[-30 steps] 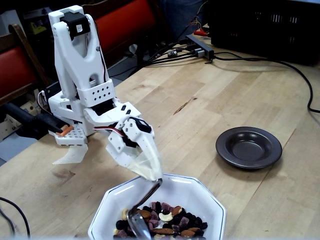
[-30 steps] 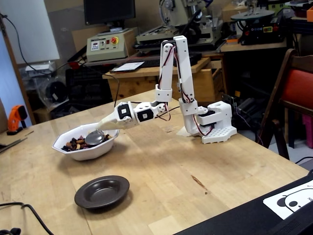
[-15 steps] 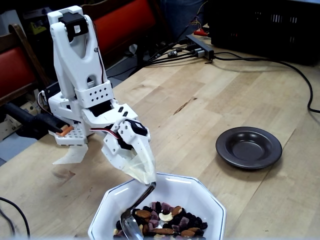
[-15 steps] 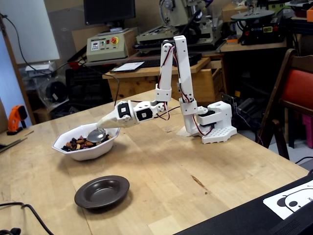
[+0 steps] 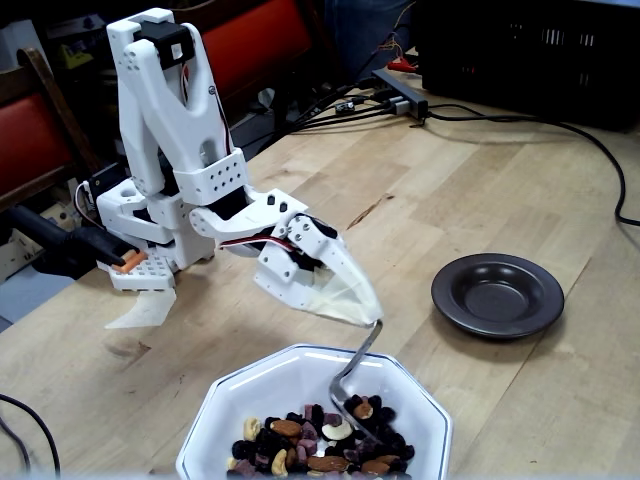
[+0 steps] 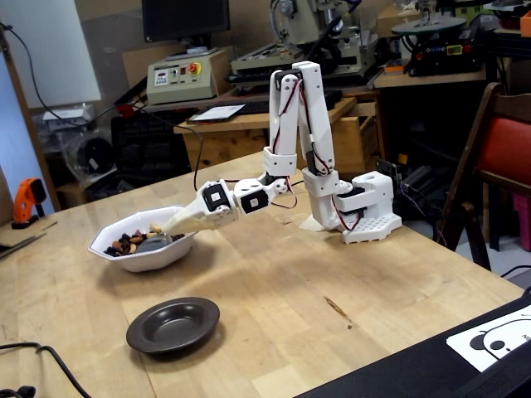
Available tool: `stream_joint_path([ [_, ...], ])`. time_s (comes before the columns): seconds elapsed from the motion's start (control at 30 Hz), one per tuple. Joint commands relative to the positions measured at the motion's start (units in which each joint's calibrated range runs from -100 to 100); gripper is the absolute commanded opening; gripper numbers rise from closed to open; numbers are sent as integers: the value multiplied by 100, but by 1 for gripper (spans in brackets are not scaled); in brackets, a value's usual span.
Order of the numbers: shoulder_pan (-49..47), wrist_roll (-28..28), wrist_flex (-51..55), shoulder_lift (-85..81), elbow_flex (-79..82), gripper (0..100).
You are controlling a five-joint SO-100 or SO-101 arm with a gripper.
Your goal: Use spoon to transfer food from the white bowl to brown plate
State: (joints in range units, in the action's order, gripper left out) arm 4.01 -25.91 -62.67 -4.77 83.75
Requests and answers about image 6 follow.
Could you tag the small circuit board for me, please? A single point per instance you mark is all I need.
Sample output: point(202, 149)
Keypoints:
point(388, 168)

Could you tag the trail mix nuts and raisins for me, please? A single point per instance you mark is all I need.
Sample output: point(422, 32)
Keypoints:
point(124, 244)

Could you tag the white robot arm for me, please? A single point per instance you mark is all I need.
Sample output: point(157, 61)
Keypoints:
point(315, 108)

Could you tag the clear plastic bag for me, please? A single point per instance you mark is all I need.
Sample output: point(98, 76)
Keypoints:
point(79, 141)

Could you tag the wooden post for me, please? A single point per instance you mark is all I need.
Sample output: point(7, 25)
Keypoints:
point(25, 112)

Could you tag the beige milling machine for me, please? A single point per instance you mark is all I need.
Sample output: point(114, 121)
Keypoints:
point(298, 25)

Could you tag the brown cardboard box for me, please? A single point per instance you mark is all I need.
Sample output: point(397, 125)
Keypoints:
point(390, 20)

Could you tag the flat metal file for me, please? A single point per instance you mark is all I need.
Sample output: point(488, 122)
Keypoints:
point(25, 242)

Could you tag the white paper sheet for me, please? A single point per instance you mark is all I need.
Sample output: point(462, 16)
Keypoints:
point(220, 113)

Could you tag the brown plate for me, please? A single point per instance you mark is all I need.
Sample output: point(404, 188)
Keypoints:
point(174, 327)

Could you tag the black green scroll saw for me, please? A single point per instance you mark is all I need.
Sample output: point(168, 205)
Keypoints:
point(439, 54)

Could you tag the pink box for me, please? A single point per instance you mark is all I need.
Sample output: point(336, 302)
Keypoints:
point(522, 224)

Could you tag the metal spoon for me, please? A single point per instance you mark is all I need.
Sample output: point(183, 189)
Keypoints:
point(153, 244)

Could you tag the white board panel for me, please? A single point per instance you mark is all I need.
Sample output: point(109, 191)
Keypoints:
point(54, 49)

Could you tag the wooden side table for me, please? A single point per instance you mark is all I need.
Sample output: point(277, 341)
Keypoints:
point(435, 81)

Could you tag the large black plastic case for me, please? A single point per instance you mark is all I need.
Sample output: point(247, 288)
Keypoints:
point(415, 373)

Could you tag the beige control box red button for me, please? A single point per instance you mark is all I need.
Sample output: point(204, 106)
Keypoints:
point(182, 89)

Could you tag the beige tape wrap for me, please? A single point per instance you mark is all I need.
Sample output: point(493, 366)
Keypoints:
point(186, 221)

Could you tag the wooden workbench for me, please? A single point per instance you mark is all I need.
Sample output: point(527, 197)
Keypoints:
point(232, 145)

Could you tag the orange black printed tool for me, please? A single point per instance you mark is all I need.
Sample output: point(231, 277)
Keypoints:
point(25, 199)

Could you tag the white octagonal bowl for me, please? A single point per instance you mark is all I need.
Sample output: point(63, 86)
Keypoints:
point(157, 261)

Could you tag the black computer monitor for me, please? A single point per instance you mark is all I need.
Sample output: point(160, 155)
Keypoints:
point(186, 18)

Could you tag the black desk device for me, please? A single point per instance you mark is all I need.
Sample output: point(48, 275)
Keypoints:
point(337, 99)

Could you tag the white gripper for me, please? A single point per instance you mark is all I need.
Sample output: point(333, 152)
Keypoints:
point(206, 210)

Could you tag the wooden chair red cushion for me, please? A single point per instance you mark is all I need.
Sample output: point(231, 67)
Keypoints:
point(510, 149)

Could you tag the white panda sticker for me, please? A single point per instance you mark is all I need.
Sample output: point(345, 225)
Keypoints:
point(460, 342)

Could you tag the black plastic crate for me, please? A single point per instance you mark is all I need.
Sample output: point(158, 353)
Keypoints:
point(145, 145)

